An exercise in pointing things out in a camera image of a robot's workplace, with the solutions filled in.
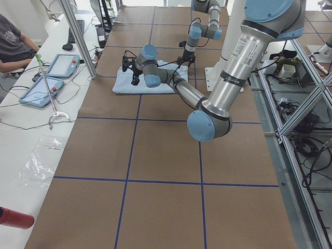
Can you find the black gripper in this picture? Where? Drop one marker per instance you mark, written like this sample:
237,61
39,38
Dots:
135,73
186,54

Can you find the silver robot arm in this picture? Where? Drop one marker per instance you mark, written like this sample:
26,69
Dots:
264,22
197,29

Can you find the far blue teach pendant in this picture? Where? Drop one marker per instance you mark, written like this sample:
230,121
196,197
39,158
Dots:
63,65

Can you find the blue teach pendant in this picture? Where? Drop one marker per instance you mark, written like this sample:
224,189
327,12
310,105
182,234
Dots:
37,94
63,65

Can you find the black computer mouse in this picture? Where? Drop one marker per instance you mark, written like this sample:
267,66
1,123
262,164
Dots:
67,47

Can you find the brown paper table cover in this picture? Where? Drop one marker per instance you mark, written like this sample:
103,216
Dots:
131,176

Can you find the near blue teach pendant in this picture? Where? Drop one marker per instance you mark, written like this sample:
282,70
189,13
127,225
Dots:
37,94

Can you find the metal reacher grabber tool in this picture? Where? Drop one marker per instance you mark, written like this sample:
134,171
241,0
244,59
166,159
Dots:
56,113

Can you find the person in grey shirt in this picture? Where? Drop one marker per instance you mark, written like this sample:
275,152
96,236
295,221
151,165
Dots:
17,49

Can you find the clear plastic zip bag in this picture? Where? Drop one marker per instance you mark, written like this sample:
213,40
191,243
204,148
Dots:
40,167

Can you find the red cylindrical bottle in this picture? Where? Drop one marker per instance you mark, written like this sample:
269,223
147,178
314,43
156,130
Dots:
16,219

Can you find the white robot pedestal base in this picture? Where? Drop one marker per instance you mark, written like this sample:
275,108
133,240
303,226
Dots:
232,35

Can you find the aluminium frame post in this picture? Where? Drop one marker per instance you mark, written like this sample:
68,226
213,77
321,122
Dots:
79,38

